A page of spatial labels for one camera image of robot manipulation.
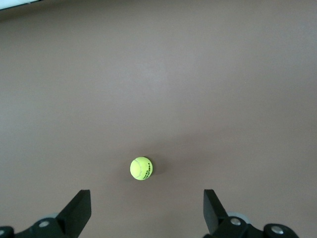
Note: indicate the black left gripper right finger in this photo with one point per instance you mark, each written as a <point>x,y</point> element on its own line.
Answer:
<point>214,218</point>

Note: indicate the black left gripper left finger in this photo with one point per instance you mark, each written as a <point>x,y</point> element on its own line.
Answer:
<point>76,213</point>

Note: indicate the yellow tennis ball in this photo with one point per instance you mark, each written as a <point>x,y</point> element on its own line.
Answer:
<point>141,167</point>

